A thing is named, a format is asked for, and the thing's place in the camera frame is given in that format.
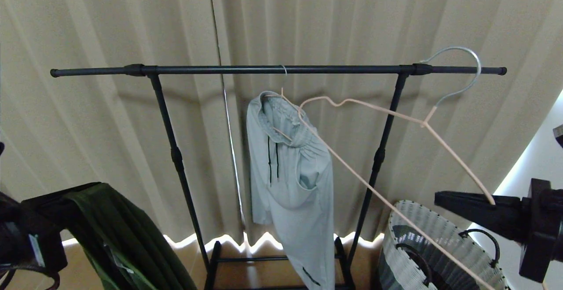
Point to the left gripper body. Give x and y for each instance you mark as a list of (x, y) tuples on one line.
[(26, 246)]

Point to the pink clothes hanger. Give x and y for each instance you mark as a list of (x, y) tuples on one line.
[(283, 83), (457, 158)]

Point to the black clothes rack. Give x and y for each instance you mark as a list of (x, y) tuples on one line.
[(264, 69)]

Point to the beige curtain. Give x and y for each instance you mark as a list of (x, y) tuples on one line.
[(88, 149)]

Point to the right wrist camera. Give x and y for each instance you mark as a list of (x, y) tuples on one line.
[(559, 136)]

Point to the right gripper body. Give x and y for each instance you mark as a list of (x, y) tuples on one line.
[(539, 228)]

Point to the pale grey shorts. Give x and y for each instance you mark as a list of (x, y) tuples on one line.
[(290, 202)]

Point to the white laundry basket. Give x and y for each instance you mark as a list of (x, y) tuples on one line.
[(444, 237)]

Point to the green garment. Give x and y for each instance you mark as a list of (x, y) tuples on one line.
[(132, 237)]

